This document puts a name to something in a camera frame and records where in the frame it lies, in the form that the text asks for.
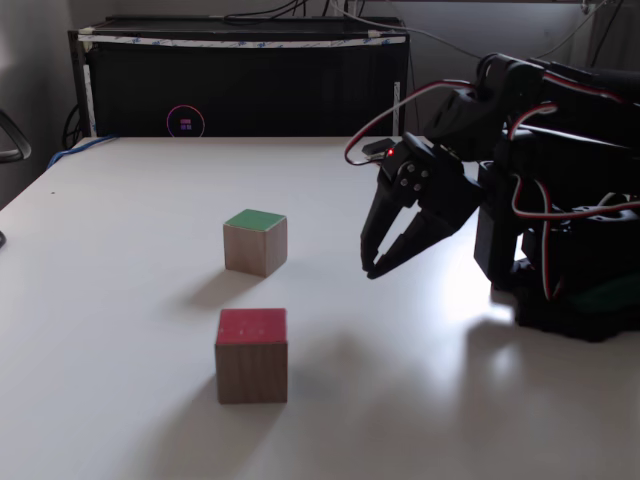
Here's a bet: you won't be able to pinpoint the red white black arm wires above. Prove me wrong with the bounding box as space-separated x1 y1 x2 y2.
502 69 640 302

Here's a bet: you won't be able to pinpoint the grey cable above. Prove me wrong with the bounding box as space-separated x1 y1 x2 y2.
329 0 594 60

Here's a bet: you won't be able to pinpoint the red white black servo cable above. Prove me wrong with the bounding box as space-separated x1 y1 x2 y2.
344 79 482 168

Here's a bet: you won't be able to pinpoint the black computer case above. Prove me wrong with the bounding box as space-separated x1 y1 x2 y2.
68 16 412 139

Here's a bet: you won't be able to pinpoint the small black camera module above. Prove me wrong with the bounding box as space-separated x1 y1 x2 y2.
360 139 401 164

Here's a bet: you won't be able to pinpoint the green-topped wooden cube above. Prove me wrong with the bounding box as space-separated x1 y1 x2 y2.
222 208 289 279

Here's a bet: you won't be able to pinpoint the black cable bundle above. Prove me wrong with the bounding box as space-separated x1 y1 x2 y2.
222 0 324 25

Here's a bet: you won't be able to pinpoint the black chair armrest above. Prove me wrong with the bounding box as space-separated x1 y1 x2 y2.
0 107 33 165

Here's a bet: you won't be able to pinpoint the red-topped wooden cube with marker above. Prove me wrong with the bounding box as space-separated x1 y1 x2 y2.
214 307 290 406

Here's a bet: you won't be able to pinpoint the blue cable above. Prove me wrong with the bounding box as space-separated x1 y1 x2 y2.
48 133 122 169

